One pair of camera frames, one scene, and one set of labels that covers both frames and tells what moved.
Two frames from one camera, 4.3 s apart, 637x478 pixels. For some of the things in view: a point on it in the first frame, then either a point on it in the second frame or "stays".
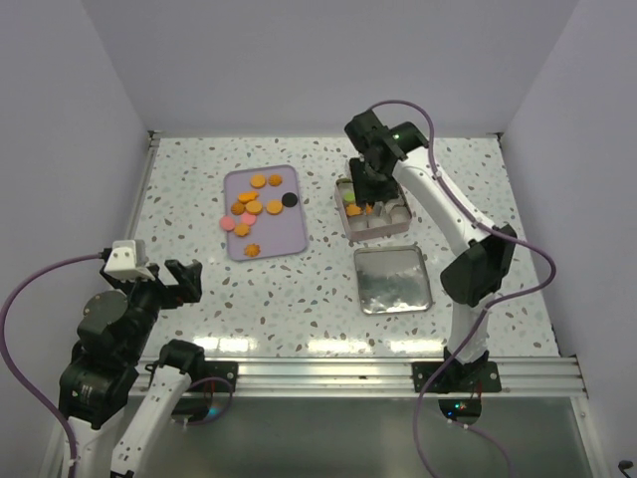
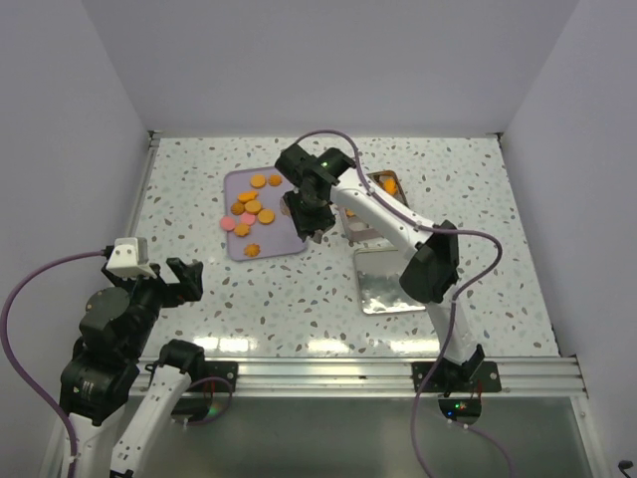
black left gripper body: [153, 293] stays
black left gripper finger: [189, 283] stays
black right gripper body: [369, 185] to [310, 214]
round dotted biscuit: [275, 206] to [266, 216]
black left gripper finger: [181, 273] stays
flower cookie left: [242, 229] stays
